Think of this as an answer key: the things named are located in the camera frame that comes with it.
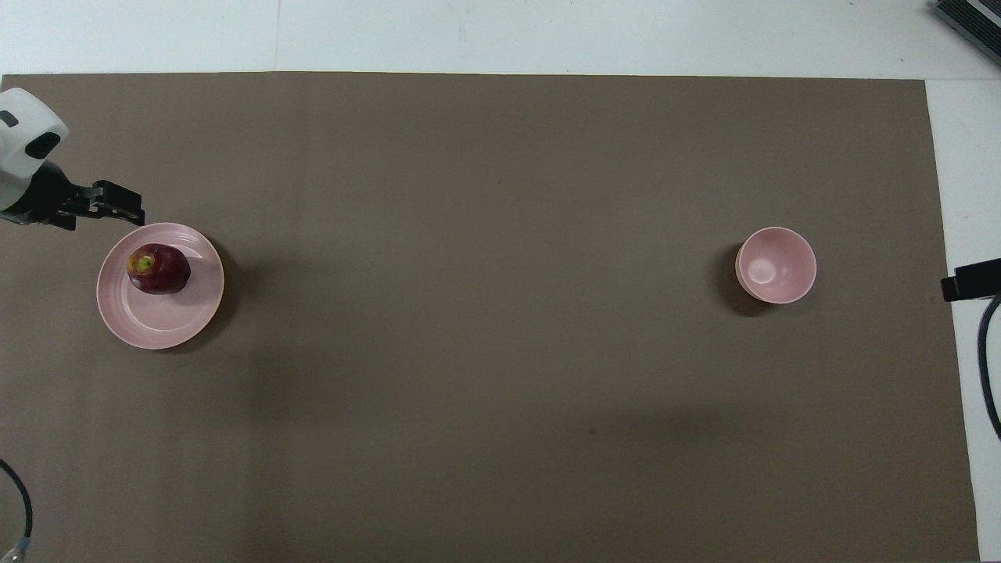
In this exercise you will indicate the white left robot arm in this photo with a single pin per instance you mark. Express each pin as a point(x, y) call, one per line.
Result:
point(23, 133)

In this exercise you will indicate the dark red apple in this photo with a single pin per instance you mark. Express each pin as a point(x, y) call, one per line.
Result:
point(164, 274)

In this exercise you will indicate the pink bowl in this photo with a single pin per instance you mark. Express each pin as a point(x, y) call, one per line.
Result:
point(774, 266)

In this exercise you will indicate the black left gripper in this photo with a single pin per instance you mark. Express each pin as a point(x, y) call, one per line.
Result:
point(43, 199)

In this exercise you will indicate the pink plate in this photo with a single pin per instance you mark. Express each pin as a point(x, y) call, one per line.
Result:
point(156, 320)

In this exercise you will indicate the grey ribbed device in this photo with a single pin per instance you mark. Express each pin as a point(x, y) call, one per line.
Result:
point(977, 19)

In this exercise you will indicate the brown table mat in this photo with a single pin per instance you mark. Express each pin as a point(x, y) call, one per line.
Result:
point(500, 391)

